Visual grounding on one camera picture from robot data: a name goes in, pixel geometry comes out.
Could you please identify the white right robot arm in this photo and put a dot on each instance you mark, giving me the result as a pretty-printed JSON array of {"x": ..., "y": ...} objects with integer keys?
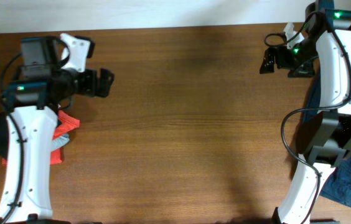
[{"x": 321, "y": 46}]

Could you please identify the red folded t-shirt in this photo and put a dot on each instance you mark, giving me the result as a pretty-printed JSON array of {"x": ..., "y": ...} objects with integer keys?
[{"x": 66, "y": 124}]

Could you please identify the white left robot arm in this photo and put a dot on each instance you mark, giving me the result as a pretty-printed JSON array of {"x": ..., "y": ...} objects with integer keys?
[{"x": 53, "y": 69}]

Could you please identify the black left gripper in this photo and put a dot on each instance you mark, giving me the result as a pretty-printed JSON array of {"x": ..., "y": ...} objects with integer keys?
[{"x": 90, "y": 88}]

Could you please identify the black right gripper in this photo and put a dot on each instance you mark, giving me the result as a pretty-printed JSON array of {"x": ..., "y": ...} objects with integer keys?
[{"x": 305, "y": 71}]

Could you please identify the black t-shirt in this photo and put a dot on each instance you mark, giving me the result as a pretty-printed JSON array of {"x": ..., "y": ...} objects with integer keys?
[{"x": 4, "y": 136}]

